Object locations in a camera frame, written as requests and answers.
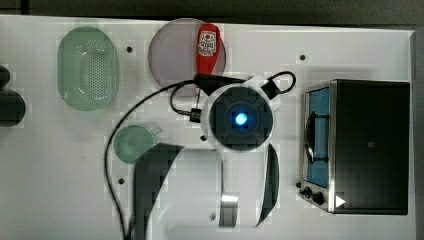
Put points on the black round object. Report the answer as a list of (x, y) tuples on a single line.
[(12, 105)]

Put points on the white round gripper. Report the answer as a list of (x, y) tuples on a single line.
[(237, 114)]

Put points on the green mug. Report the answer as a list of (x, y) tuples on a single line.
[(133, 141)]

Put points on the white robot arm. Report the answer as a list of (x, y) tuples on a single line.
[(231, 185)]

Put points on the silver toaster oven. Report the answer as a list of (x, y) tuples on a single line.
[(356, 147)]

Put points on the red plush ketchup bottle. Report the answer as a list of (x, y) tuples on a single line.
[(207, 48)]

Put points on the green perforated colander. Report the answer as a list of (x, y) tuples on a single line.
[(88, 69)]

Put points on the grey round plate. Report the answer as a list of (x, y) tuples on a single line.
[(172, 52)]

